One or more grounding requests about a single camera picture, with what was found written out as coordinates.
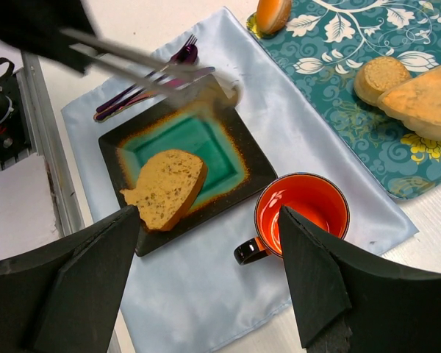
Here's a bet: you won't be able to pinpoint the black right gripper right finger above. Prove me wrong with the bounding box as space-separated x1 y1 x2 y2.
279 207 441 352

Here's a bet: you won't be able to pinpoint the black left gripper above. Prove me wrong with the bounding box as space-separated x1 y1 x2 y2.
0 0 95 74

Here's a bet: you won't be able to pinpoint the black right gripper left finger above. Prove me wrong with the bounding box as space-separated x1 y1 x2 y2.
0 206 140 352

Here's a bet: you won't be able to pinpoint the metal serving tongs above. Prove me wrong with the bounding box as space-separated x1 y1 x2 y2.
60 28 241 108

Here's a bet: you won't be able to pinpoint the brown bread slice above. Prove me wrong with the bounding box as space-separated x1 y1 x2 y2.
120 149 208 232

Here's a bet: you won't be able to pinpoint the small round bread roll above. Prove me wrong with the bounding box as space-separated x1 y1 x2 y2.
354 57 412 106

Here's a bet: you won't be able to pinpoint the white foam board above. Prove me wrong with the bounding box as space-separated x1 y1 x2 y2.
0 154 60 260

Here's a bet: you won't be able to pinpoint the orange black mug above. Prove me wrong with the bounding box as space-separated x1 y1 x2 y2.
234 173 351 265

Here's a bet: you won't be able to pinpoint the light blue cloth napkin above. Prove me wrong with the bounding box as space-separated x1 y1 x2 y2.
62 9 417 352

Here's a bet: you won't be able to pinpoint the iridescent purple knife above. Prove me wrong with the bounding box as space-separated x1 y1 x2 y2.
93 66 215 123

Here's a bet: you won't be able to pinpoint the purple fork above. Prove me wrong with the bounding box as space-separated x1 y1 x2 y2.
96 34 197 113

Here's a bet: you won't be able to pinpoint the purple spoon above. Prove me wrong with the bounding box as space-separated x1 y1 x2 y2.
93 36 198 122

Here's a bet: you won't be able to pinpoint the square green black plate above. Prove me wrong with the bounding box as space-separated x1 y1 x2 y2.
98 75 279 257

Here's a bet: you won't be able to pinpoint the teal floral tray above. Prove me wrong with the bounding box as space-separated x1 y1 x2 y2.
246 1 441 199

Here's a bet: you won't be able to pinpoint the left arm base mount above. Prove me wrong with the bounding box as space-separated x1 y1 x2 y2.
0 57 31 167

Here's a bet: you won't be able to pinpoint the aluminium frame rail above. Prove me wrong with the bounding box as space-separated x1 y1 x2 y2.
17 53 85 236

